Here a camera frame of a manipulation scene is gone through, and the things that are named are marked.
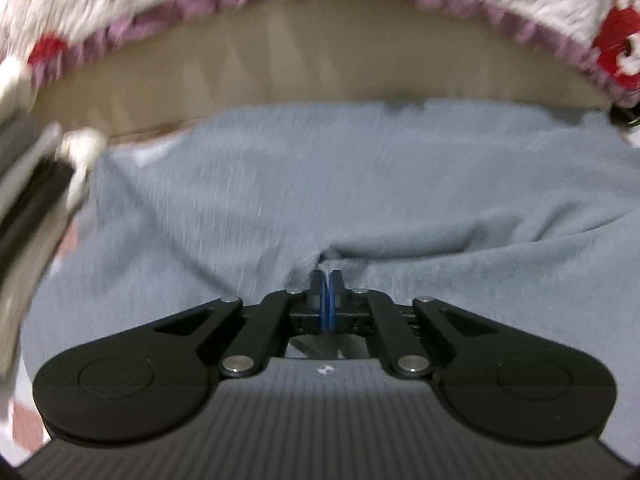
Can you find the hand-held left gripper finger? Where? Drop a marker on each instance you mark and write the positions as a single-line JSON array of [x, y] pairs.
[[324, 310], [333, 310]]

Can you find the grey fleece garment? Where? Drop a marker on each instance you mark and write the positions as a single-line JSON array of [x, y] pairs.
[[350, 185]]

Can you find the beige bed base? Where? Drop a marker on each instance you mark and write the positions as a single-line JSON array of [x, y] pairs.
[[325, 50]]

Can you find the black and white object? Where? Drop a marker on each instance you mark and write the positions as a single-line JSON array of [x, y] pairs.
[[30, 200]]

